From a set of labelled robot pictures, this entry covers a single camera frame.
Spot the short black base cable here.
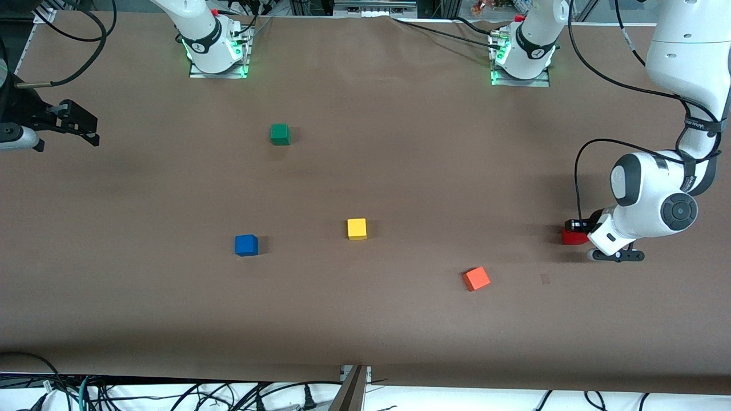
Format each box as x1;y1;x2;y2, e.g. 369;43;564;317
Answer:
451;16;506;36

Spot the black looped floor cable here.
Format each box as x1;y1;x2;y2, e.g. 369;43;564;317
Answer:
0;351;72;411

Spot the long black base cable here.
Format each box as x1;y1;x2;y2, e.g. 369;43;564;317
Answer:
391;16;503;51

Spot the dark brown support beam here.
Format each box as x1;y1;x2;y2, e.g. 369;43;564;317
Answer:
327;366;367;411

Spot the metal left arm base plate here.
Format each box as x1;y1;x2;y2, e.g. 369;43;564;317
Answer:
489;29;552;88

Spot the black right base cable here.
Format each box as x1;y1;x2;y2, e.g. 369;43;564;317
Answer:
228;0;274;43

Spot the silver table edge bracket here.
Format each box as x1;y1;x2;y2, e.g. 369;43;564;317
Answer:
340;365;372;384

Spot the orange cube block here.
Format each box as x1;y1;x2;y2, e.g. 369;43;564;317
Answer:
463;266;491;292

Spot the brown paper table cover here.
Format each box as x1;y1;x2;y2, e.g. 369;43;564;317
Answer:
0;10;731;396

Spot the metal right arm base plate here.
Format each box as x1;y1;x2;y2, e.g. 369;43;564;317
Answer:
188;23;253;79

